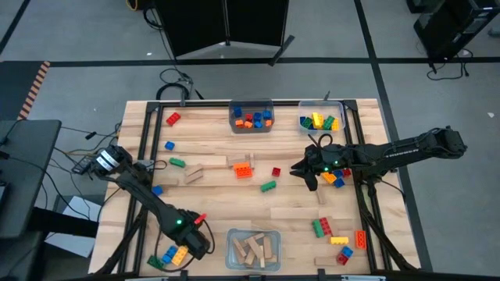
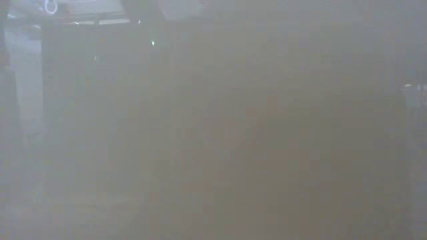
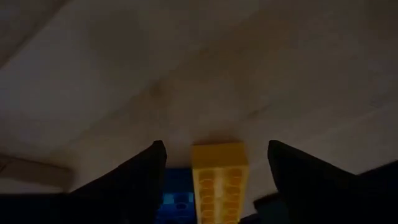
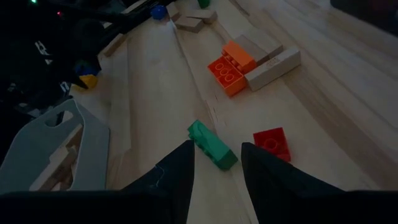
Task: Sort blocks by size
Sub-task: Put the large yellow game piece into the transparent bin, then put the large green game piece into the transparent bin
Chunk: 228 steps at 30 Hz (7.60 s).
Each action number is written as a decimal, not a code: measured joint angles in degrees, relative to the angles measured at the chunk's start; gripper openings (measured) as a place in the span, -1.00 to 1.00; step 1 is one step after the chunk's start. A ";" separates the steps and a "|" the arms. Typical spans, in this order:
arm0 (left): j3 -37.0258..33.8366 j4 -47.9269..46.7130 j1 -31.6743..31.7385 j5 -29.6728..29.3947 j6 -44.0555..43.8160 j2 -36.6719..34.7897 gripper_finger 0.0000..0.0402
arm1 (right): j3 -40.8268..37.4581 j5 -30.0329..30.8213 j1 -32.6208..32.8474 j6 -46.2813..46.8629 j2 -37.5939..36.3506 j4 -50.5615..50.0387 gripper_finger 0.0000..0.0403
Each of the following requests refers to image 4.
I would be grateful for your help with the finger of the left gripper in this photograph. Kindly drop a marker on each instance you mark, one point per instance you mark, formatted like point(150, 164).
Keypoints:
point(76, 80)

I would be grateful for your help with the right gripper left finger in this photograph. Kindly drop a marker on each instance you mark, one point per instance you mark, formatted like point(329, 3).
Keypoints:
point(140, 205)

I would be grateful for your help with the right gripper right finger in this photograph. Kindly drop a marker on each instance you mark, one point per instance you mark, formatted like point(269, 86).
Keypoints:
point(295, 205)

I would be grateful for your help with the yellow long toy brick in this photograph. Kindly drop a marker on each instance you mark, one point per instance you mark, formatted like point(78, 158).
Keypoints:
point(89, 81)

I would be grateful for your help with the red small toy brick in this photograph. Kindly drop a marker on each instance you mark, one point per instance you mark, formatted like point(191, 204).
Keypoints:
point(273, 141)

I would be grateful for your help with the green long toy brick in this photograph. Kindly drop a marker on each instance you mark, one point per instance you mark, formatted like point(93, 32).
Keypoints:
point(211, 146)
point(203, 3)

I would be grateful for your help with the orange long toy brick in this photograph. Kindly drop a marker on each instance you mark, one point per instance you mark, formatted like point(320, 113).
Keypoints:
point(239, 56)

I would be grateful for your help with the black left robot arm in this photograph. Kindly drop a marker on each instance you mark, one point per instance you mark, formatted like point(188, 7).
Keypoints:
point(25, 18)

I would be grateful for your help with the blue small toy brick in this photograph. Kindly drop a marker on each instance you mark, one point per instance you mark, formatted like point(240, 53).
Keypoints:
point(158, 12)
point(85, 67)

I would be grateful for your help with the orange-red long toy brick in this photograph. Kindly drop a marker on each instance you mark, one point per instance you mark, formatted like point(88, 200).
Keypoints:
point(227, 76)

